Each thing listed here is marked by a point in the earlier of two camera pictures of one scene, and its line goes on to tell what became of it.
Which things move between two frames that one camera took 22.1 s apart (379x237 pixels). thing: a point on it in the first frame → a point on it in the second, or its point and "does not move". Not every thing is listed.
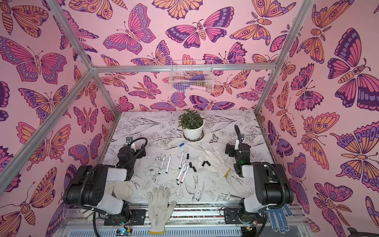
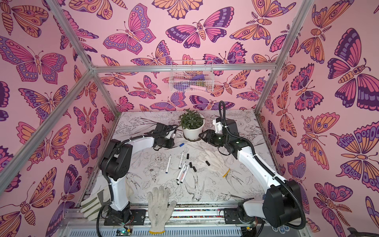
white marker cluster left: [181, 171] does not move
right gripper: [237, 152] → [209, 137]
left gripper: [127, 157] → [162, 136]
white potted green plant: [192, 122] does not move
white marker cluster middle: [181, 175] does not move
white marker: [167, 167] does not move
